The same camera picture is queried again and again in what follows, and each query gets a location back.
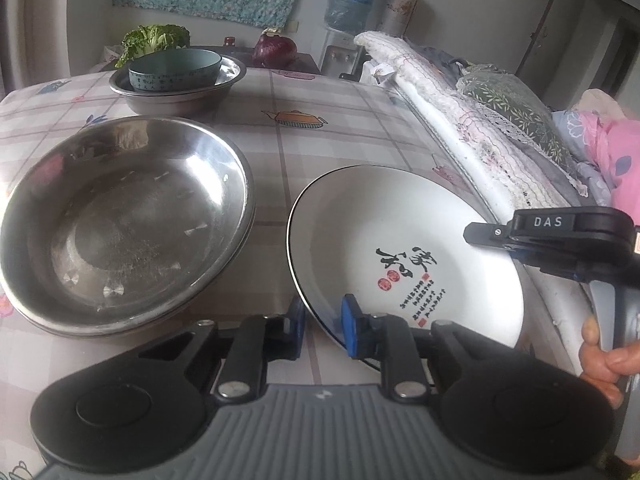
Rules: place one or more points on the stainless steel bowl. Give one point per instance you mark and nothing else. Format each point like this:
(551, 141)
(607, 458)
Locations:
(180, 100)

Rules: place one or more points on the white water dispenser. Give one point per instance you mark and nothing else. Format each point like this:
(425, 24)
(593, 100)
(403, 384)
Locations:
(340, 55)

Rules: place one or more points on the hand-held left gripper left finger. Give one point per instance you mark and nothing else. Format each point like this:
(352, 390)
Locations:
(298, 322)

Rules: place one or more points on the grey printed blanket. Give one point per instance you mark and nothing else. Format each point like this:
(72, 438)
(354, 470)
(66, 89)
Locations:
(560, 155)

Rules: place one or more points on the pink floral blanket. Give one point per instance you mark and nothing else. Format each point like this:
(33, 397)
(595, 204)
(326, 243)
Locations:
(617, 150)

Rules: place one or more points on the person's right hand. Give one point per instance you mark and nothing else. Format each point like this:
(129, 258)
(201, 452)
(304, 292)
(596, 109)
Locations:
(607, 362)

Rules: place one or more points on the white striped quilt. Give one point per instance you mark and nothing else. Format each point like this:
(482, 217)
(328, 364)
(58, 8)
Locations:
(450, 105)

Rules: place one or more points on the green leafy cabbage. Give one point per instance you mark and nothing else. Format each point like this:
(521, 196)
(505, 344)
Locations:
(150, 42)

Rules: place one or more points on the white printed ceramic plate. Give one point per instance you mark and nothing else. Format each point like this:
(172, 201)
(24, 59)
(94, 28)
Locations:
(390, 240)

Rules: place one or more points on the green floral pillow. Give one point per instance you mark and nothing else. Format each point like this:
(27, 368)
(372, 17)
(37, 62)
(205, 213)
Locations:
(500, 95)

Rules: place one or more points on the beige curtain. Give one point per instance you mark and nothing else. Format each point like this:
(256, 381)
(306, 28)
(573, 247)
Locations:
(30, 20)

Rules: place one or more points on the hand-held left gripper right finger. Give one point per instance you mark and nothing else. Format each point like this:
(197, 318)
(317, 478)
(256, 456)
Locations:
(351, 327)

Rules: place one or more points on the red onion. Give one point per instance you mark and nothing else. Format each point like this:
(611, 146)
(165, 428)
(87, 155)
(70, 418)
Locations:
(274, 50)

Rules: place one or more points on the floral paper roll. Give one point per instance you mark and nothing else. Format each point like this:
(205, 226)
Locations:
(399, 10)

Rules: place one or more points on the large steel basin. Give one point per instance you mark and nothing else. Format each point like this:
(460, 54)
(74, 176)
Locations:
(125, 220)

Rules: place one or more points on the teal ceramic bowl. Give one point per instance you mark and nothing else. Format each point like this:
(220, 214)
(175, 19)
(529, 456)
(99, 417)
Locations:
(170, 75)

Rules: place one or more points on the blue water jug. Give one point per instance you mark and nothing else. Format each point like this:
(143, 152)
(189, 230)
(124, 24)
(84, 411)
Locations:
(352, 0)

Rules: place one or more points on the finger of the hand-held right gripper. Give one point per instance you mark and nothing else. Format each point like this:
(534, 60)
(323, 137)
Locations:
(487, 234)

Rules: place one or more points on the grey cabinet door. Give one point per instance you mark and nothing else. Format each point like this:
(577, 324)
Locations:
(590, 35)

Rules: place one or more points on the plaid printed tablecloth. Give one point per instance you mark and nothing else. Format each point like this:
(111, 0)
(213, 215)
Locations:
(320, 145)

